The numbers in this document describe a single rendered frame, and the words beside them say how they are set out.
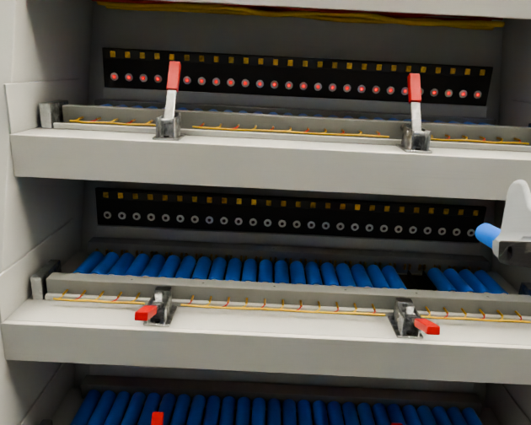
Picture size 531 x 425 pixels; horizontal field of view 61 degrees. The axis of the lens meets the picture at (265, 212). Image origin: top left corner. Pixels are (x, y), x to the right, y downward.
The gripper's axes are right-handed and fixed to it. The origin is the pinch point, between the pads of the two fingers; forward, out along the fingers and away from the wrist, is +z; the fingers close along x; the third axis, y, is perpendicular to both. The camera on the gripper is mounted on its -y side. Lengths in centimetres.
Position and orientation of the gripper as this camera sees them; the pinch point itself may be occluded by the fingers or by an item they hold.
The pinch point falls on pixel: (521, 255)
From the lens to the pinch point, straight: 41.1
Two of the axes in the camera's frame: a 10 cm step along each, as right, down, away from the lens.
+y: 0.6, -10.0, 0.4
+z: 0.1, 0.4, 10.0
